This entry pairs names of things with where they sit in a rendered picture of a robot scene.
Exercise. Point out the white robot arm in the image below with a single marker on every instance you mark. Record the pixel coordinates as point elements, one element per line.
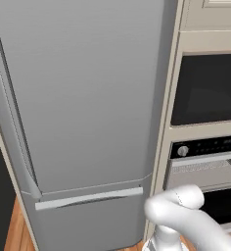
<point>182,215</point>

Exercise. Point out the silver oven knob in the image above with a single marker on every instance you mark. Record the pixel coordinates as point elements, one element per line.
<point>183,151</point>

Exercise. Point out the black microwave oven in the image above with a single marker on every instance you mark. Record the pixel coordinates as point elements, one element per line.
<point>208,90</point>

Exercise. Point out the black and silver oven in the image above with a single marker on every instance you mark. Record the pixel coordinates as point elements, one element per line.
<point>212,170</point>

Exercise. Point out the grey fridge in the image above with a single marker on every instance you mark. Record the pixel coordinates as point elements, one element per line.
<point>88,130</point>

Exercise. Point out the grey fridge upper door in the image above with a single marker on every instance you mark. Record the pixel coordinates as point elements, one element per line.
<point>88,91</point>

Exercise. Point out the beige tall cupboard housing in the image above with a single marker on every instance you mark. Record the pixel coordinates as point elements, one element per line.
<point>173,108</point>

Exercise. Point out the grey fridge lower drawer front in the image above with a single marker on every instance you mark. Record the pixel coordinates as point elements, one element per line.
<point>88,225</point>

